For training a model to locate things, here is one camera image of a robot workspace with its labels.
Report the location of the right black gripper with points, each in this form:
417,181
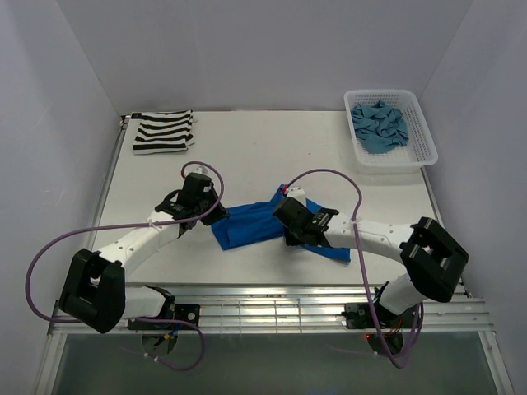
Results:
290,239

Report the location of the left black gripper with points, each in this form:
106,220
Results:
219,213

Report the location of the blue tank top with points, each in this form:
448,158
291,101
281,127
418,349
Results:
249,224

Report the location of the black white striped tank top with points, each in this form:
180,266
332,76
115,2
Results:
164,132

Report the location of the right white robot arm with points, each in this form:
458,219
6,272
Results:
434,261

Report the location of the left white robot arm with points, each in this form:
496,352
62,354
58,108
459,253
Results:
96,292

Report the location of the light teal tank top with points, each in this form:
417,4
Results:
380,127

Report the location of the white plastic basket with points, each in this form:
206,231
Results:
420,150

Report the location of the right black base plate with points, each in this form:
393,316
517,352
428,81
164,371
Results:
359,316

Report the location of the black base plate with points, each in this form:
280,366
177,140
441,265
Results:
189,313
359,316

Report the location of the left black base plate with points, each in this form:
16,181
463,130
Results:
189,313

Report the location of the aluminium frame rails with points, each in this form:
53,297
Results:
263,288

